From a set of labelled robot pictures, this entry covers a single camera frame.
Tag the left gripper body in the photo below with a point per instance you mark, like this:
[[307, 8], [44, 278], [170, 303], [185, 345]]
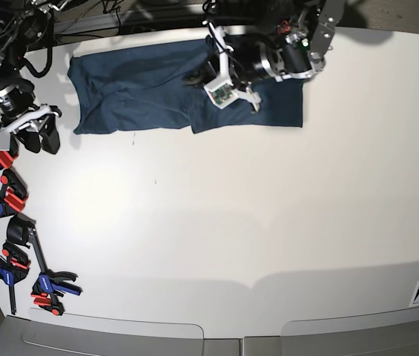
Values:
[[245, 60]]

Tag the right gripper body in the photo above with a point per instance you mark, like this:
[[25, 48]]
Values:
[[19, 113]]

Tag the blue T-shirt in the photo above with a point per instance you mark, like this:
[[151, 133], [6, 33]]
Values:
[[142, 88]]

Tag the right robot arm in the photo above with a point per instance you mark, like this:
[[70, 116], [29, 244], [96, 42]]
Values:
[[26, 42]]

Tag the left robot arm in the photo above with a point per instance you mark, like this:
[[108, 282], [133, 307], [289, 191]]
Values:
[[289, 41]]

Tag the bottom blue red bar clamp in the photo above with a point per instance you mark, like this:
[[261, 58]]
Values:
[[50, 286]]

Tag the left grey chair back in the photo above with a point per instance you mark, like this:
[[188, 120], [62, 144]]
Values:
[[25, 337]]

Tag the grey chair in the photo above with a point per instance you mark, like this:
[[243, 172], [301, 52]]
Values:
[[384, 333], [25, 337]]

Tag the right grey chair back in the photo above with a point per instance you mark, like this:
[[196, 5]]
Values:
[[384, 333]]

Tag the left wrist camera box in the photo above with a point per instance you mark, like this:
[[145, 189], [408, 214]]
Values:
[[221, 92]]

